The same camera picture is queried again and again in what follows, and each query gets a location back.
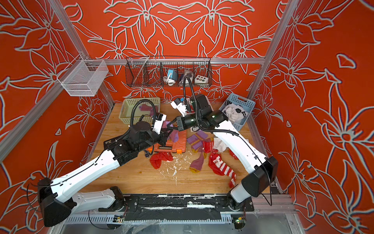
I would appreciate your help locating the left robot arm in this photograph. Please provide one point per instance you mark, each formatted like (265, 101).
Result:
(60, 197)

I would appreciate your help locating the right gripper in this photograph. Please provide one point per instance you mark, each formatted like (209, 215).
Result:
(181, 121)

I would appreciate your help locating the red white striped santa sock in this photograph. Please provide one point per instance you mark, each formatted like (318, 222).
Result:
(219, 167)

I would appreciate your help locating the white black striped crew sock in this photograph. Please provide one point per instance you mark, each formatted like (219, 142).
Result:
(219, 145)

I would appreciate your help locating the plain white ankle sock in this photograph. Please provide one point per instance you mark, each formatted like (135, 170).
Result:
(235, 113)

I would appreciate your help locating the red patterned knit sock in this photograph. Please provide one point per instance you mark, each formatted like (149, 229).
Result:
(208, 145)

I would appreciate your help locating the blue plastic basket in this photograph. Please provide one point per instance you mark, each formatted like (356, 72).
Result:
(245, 103)

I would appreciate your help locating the red crumpled sock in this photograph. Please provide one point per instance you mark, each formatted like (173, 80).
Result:
(157, 159)

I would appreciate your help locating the red snowflake sock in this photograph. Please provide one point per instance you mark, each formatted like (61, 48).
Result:
(233, 155)

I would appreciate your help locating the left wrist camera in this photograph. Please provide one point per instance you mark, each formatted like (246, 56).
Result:
(159, 120)

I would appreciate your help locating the white power adapter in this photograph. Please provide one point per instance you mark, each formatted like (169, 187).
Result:
(171, 77)

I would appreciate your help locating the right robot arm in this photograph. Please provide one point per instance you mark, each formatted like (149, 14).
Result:
(261, 169)

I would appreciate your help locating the green plastic basket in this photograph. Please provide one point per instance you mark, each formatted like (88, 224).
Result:
(129, 104)

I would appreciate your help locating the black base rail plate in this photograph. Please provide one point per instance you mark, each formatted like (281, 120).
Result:
(180, 208)

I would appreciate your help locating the small purple yellow sock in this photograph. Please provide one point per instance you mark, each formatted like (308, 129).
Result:
(197, 164)

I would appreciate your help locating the white button box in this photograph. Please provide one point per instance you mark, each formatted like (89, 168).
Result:
(201, 80)

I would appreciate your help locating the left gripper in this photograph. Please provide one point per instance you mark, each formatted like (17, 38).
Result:
(164, 135)

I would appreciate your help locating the white wire wall basket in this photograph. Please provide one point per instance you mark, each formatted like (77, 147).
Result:
(83, 78)

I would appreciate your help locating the purple ribbed sock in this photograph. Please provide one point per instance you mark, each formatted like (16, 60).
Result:
(147, 108)

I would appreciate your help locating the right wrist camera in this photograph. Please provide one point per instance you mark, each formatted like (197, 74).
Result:
(179, 105)

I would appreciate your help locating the black wire wall basket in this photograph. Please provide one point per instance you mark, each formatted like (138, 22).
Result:
(149, 71)

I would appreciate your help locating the purple yellow striped sock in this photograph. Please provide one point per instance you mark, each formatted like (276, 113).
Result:
(196, 141)

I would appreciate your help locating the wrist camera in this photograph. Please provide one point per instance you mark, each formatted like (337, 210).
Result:
(159, 120)
(179, 105)

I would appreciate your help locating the orange plastic tool case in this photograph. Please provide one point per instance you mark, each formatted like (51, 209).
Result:
(178, 147)

